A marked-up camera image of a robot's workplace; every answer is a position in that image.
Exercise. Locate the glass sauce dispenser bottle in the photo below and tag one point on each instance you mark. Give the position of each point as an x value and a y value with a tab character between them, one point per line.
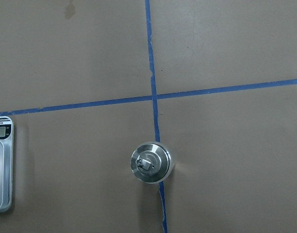
152	162

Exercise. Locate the digital kitchen scale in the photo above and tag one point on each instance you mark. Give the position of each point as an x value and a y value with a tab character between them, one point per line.
6	162

